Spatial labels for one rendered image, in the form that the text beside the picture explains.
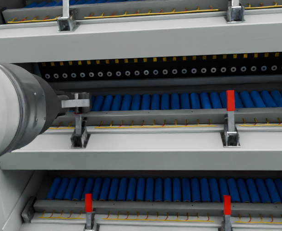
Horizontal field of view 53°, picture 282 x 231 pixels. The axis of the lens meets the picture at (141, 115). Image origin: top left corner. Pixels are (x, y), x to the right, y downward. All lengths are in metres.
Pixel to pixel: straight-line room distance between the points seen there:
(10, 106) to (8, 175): 0.41
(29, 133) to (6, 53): 0.28
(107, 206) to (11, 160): 0.21
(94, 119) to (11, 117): 0.33
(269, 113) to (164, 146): 0.20
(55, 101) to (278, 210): 0.48
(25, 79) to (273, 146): 0.40
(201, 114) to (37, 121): 0.33
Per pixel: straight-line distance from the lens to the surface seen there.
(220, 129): 0.53
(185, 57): 0.61
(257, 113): 0.56
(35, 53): 0.51
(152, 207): 0.62
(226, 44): 0.47
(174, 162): 0.50
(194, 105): 0.57
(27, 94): 0.27
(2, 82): 0.24
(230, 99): 0.50
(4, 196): 0.63
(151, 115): 0.54
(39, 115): 0.29
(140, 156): 0.50
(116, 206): 0.63
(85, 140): 0.53
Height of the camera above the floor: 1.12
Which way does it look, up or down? 15 degrees down
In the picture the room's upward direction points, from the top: 3 degrees counter-clockwise
